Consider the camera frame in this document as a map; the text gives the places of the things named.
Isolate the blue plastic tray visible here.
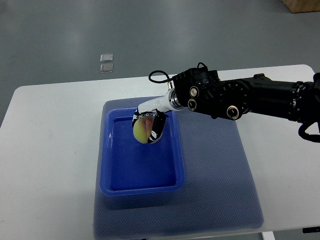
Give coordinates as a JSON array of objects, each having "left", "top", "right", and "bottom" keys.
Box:
[{"left": 99, "top": 107, "right": 185, "bottom": 197}]

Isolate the upper metal floor plate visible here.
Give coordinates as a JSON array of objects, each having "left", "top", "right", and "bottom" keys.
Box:
[{"left": 100, "top": 53, "right": 113, "bottom": 63}]

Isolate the green pink peach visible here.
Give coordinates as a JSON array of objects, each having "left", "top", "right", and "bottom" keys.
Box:
[{"left": 133, "top": 116, "right": 162, "bottom": 144}]

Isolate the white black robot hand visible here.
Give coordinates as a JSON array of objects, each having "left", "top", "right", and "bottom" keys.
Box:
[{"left": 132, "top": 88, "right": 183, "bottom": 134}]

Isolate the grey blue mesh mat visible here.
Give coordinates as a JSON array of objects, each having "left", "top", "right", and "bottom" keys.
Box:
[{"left": 93, "top": 97, "right": 264, "bottom": 240}]

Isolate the white table leg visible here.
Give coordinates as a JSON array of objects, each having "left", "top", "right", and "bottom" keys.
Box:
[{"left": 261, "top": 231, "right": 276, "bottom": 240}]

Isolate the lower metal floor plate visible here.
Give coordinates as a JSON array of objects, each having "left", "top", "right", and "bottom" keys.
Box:
[{"left": 100, "top": 63, "right": 114, "bottom": 74}]

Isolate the metal floor plate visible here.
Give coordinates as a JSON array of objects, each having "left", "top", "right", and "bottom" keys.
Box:
[
  {"left": 100, "top": 63, "right": 114, "bottom": 74},
  {"left": 100, "top": 53, "right": 113, "bottom": 63}
]

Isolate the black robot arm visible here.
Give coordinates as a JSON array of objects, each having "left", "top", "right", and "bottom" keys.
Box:
[{"left": 164, "top": 62, "right": 320, "bottom": 143}]

